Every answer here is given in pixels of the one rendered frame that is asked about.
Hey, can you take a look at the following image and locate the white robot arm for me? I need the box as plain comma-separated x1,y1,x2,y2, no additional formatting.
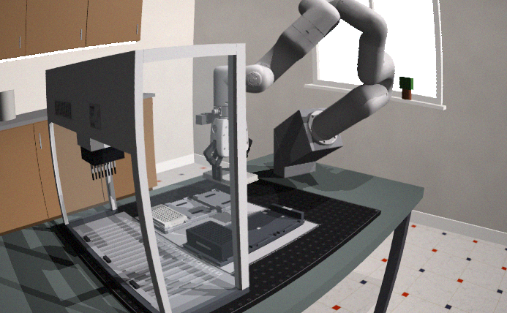
246,0,395,145

